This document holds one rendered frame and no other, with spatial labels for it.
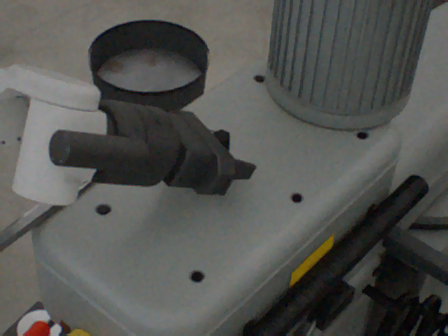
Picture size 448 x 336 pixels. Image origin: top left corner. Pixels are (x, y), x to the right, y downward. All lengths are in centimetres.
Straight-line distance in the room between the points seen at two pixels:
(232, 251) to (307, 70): 26
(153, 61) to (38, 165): 271
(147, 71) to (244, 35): 121
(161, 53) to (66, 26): 117
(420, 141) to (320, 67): 32
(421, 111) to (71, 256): 66
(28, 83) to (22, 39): 373
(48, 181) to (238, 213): 25
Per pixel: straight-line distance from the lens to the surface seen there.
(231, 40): 456
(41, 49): 450
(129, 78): 345
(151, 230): 97
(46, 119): 84
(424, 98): 142
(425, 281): 152
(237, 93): 116
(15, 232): 98
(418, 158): 134
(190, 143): 93
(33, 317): 185
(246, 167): 100
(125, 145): 84
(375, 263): 137
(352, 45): 105
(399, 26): 105
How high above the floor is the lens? 261
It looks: 44 degrees down
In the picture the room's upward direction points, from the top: 4 degrees clockwise
